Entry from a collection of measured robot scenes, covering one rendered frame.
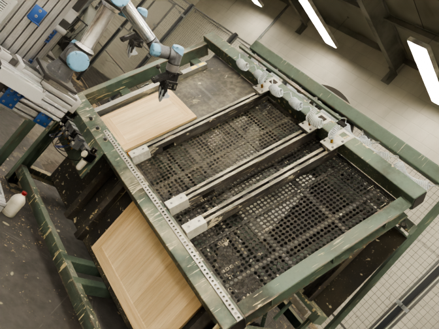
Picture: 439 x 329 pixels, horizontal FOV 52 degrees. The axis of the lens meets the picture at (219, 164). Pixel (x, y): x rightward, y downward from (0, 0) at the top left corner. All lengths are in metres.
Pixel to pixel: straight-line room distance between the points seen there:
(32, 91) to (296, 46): 7.78
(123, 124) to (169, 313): 1.36
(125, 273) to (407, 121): 6.01
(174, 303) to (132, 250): 0.49
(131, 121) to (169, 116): 0.27
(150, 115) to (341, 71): 6.16
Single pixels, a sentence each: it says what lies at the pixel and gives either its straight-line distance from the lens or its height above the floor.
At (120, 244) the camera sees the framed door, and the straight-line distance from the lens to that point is 3.01.
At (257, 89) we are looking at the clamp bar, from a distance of 3.20.
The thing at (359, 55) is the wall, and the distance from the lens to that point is 9.05.
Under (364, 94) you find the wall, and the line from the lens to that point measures 8.50.
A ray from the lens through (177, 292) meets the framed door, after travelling 2.64.
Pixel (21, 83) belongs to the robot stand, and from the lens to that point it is 2.60.
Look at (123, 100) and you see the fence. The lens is 3.43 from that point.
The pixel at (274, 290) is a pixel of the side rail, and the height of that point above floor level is 1.07.
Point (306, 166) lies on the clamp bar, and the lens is 2.72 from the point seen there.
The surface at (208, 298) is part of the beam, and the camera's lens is 2.24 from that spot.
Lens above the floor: 1.56
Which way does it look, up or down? 6 degrees down
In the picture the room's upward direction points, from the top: 42 degrees clockwise
